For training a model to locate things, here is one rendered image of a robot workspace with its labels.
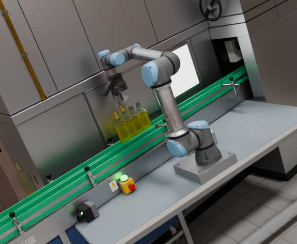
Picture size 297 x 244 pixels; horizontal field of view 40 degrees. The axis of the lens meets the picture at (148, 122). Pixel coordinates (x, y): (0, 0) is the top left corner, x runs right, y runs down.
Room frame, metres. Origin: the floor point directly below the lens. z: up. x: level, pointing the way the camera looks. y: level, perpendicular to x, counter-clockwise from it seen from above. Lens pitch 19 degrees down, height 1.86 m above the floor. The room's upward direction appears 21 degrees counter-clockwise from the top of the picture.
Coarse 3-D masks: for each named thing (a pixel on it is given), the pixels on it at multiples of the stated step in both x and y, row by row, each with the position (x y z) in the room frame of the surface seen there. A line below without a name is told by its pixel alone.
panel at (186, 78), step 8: (184, 48) 2.95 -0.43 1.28; (184, 56) 2.94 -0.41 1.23; (184, 64) 2.93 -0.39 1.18; (192, 64) 2.97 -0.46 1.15; (184, 72) 2.92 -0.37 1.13; (192, 72) 2.95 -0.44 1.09; (176, 80) 2.87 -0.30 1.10; (184, 80) 2.91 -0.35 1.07; (192, 80) 2.94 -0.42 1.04; (176, 88) 2.86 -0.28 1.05; (184, 88) 2.89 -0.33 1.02
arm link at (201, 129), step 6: (192, 126) 2.07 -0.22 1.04; (198, 126) 2.06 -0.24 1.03; (204, 126) 2.07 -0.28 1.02; (198, 132) 2.05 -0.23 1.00; (204, 132) 2.06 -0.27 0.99; (210, 132) 2.09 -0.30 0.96; (198, 138) 2.03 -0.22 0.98; (204, 138) 2.05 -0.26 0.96; (210, 138) 2.07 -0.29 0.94; (204, 144) 2.05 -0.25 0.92; (210, 144) 2.06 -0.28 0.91
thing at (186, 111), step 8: (240, 72) 2.97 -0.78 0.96; (240, 80) 2.95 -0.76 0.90; (216, 88) 2.83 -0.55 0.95; (224, 88) 2.87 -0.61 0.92; (200, 96) 2.75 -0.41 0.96; (208, 96) 2.78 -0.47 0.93; (216, 96) 2.82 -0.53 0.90; (192, 104) 2.70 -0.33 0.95; (200, 104) 2.74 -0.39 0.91; (184, 112) 2.66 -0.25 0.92; (192, 112) 2.69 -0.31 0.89; (136, 136) 2.45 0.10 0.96; (96, 160) 2.29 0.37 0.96; (56, 184) 2.16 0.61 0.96; (32, 200) 2.07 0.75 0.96
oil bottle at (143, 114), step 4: (136, 112) 2.54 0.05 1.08; (140, 112) 2.51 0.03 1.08; (144, 112) 2.52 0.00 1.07; (140, 116) 2.51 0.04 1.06; (144, 116) 2.52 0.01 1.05; (148, 116) 2.53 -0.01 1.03; (144, 120) 2.51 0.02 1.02; (148, 120) 2.53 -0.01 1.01; (144, 124) 2.51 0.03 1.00; (148, 124) 2.52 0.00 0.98; (144, 128) 2.51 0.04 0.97
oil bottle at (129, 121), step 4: (124, 120) 2.47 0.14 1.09; (128, 120) 2.46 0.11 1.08; (132, 120) 2.47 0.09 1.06; (128, 124) 2.45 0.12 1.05; (132, 124) 2.47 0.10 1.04; (128, 128) 2.45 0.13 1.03; (132, 128) 2.46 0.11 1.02; (132, 132) 2.46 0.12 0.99; (136, 132) 2.47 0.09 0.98; (132, 136) 2.45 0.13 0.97
